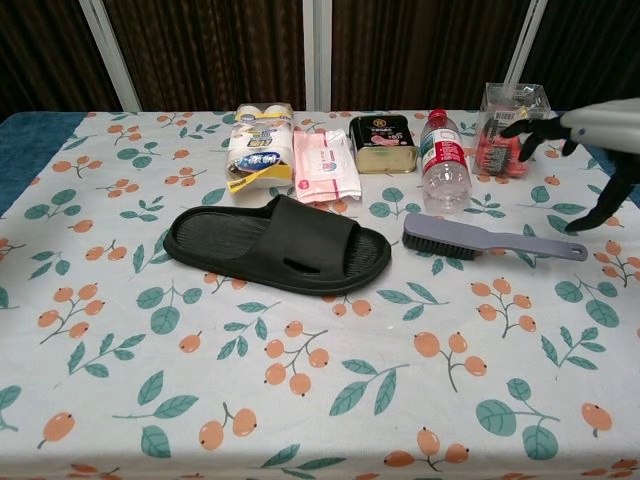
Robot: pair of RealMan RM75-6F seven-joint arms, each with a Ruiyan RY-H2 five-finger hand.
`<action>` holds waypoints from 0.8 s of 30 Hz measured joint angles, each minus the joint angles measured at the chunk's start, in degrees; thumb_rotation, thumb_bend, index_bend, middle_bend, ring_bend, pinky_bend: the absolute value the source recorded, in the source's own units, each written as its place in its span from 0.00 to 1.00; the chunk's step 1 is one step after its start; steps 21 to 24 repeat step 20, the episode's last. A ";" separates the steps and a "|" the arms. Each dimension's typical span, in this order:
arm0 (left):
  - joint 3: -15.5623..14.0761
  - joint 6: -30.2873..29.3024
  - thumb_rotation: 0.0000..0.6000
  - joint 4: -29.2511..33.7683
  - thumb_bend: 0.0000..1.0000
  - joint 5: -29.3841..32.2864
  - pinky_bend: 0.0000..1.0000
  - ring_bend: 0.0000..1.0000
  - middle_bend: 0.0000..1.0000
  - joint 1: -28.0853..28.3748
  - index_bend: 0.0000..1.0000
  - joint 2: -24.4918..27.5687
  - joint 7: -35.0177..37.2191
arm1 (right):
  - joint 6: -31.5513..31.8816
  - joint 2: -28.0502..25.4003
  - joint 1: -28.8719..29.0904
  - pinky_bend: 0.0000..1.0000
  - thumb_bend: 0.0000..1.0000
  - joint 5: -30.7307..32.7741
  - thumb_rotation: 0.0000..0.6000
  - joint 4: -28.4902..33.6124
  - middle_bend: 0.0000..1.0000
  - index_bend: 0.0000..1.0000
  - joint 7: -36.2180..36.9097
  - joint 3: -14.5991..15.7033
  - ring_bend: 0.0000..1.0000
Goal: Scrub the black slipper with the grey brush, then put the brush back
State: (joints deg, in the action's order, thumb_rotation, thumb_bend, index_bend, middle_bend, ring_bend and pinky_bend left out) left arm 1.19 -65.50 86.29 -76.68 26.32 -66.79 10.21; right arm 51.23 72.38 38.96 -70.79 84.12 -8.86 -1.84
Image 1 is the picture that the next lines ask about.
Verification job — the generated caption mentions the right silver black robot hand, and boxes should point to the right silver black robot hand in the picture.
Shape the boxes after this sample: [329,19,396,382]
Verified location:
[499,97,640,234]

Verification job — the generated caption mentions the grey serrated tool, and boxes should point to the grey serrated tool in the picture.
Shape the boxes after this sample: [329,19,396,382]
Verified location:
[402,212,590,264]

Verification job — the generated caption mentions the black rubber slipper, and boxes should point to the black rubber slipper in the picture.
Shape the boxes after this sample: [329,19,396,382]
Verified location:
[163,193,392,297]

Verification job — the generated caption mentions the dark brown ribbed partition panel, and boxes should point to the dark brown ribbed partition panel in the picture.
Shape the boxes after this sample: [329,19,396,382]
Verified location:
[105,0,307,113]
[331,0,522,113]
[538,0,640,112]
[0,0,122,115]

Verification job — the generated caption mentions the clear plastic box red contents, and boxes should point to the clear plastic box red contents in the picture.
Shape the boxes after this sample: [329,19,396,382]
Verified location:
[472,82,552,180]

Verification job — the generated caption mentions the clear water bottle red label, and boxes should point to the clear water bottle red label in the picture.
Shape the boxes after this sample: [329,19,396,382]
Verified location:
[419,108,473,214]

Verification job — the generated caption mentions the black luncheon meat tin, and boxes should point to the black luncheon meat tin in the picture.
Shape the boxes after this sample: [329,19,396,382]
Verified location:
[348,114,419,175]

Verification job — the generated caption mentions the pink wet wipes pack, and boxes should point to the pink wet wipes pack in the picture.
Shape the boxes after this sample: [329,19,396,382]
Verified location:
[292,127,363,205]

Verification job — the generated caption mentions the yellow white snack bag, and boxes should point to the yellow white snack bag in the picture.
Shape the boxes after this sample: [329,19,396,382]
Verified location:
[225,102,295,194]

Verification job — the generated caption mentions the floral print tablecloth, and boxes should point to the floral print tablecloth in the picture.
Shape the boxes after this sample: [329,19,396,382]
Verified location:
[0,109,640,480]

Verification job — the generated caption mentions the white partition post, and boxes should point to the white partition post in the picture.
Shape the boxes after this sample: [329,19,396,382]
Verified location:
[303,0,334,113]
[502,0,549,92]
[79,0,142,113]

